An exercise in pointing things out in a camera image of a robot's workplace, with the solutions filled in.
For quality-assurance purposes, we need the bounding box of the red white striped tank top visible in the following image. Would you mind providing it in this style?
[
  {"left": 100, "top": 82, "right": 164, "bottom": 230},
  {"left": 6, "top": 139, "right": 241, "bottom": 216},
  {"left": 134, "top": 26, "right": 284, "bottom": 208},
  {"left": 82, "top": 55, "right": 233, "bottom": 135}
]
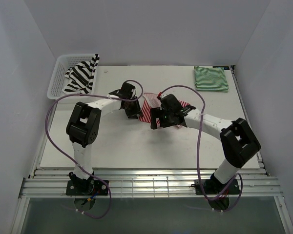
[{"left": 138, "top": 93, "right": 190, "bottom": 124}]

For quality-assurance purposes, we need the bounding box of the green white striped tank top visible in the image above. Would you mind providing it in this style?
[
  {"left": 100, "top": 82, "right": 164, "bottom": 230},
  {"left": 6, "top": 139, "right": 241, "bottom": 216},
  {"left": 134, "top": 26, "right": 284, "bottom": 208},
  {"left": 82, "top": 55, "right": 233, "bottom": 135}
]
[{"left": 194, "top": 66, "right": 229, "bottom": 93}]

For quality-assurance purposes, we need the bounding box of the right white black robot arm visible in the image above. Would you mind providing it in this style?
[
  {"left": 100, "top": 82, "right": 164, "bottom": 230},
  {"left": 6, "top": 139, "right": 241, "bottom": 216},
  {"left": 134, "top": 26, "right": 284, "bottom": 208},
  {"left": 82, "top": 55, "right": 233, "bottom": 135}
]
[{"left": 150, "top": 105, "right": 261, "bottom": 185}]

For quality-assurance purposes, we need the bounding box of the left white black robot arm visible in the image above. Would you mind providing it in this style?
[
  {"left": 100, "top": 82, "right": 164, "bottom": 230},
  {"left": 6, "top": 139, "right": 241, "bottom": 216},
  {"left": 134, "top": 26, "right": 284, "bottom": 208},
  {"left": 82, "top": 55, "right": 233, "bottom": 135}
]
[{"left": 66, "top": 95, "right": 142, "bottom": 182}]

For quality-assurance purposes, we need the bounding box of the black white striped tank top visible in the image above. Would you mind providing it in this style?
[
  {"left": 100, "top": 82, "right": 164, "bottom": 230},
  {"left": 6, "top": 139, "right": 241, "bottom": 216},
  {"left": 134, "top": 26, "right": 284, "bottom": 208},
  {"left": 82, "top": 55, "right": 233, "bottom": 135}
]
[{"left": 62, "top": 54, "right": 100, "bottom": 95}]

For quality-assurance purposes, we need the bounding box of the white plastic basket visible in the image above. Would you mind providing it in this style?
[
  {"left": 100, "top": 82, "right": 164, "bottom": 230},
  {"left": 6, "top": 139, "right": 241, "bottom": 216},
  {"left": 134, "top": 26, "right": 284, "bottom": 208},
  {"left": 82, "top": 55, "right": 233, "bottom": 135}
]
[{"left": 47, "top": 54, "right": 98, "bottom": 100}]

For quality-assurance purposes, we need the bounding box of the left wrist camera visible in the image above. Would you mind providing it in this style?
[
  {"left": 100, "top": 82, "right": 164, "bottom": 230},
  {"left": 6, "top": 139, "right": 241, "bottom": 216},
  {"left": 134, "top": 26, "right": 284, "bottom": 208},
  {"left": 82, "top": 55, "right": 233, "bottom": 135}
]
[{"left": 109, "top": 82, "right": 136, "bottom": 99}]

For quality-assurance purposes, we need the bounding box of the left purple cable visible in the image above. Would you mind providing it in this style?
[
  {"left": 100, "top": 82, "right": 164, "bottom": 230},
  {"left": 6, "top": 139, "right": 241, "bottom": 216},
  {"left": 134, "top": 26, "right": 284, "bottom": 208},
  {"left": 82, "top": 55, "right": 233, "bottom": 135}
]
[{"left": 45, "top": 79, "right": 144, "bottom": 219}]

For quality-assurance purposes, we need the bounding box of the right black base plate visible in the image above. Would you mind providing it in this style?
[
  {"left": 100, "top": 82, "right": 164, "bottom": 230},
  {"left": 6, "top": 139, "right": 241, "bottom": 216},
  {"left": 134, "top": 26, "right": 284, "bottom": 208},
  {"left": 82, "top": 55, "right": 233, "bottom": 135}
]
[{"left": 191, "top": 179, "right": 240, "bottom": 195}]

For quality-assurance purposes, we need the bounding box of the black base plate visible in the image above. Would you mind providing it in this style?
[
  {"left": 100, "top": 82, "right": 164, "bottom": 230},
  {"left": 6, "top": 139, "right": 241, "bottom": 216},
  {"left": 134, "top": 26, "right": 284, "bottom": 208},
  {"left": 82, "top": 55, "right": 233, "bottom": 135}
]
[
  {"left": 191, "top": 179, "right": 240, "bottom": 195},
  {"left": 65, "top": 180, "right": 109, "bottom": 196}
]

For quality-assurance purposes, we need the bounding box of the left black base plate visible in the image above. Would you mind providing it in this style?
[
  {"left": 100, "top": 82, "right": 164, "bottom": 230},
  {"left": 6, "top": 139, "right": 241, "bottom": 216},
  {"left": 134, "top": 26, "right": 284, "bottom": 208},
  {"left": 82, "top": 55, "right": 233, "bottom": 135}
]
[{"left": 65, "top": 180, "right": 109, "bottom": 196}]

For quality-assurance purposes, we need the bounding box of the aluminium rail frame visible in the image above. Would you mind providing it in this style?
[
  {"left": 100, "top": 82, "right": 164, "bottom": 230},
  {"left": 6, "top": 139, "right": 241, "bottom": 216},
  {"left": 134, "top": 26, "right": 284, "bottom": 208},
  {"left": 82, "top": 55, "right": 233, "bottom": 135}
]
[{"left": 20, "top": 168, "right": 283, "bottom": 198}]

